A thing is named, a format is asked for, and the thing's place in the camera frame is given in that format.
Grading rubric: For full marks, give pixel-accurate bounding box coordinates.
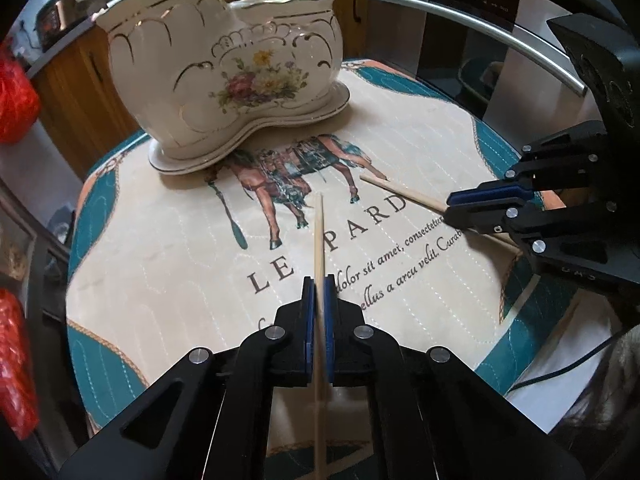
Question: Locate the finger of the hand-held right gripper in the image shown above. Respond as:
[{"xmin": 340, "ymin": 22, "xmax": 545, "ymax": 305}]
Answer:
[
  {"xmin": 446, "ymin": 120, "xmax": 615, "ymax": 207},
  {"xmin": 442, "ymin": 194, "xmax": 624, "ymax": 267}
]

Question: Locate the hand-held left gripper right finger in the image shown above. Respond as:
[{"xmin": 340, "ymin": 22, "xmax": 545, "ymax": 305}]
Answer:
[{"xmin": 322, "ymin": 274, "xmax": 586, "ymax": 480}]

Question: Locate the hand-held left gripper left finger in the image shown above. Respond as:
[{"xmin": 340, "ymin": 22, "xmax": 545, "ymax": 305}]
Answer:
[{"xmin": 57, "ymin": 276, "xmax": 317, "ymax": 480}]

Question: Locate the wooden chopstick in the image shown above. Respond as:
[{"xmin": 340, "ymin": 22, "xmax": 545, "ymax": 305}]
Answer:
[
  {"xmin": 311, "ymin": 193, "xmax": 328, "ymax": 480},
  {"xmin": 360, "ymin": 175, "xmax": 523, "ymax": 251}
]

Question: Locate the floral ceramic utensil holder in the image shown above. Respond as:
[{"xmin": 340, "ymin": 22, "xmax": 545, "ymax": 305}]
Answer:
[{"xmin": 92, "ymin": 0, "xmax": 351, "ymax": 176}]

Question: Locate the printed quilted seat cushion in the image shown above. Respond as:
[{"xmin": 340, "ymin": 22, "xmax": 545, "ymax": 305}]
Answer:
[{"xmin": 66, "ymin": 57, "xmax": 578, "ymax": 480}]

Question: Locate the stainless steel oven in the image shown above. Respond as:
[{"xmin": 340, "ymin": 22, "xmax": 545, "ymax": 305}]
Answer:
[{"xmin": 367, "ymin": 0, "xmax": 640, "ymax": 128}]

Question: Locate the grey fuzzy cloth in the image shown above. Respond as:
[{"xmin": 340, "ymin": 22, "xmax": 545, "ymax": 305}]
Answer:
[{"xmin": 550, "ymin": 296, "xmax": 640, "ymax": 461}]

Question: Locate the red plastic bag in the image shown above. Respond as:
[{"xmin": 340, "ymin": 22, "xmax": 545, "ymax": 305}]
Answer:
[
  {"xmin": 0, "ymin": 289, "xmax": 40, "ymax": 438},
  {"xmin": 0, "ymin": 42, "xmax": 42, "ymax": 145}
]

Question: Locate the grey countertop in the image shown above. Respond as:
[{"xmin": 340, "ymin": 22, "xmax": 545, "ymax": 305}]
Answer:
[{"xmin": 25, "ymin": 0, "xmax": 211, "ymax": 77}]

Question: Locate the copper rice cooker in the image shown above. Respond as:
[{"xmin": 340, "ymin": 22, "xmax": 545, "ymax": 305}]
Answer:
[{"xmin": 35, "ymin": 0, "xmax": 90, "ymax": 52}]

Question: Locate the curved metal oven handle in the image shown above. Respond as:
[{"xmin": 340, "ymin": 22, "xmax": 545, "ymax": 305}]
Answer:
[{"xmin": 366, "ymin": 0, "xmax": 588, "ymax": 97}]

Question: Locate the black cable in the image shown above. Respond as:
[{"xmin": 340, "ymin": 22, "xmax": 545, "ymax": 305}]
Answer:
[{"xmin": 507, "ymin": 327, "xmax": 628, "ymax": 396}]

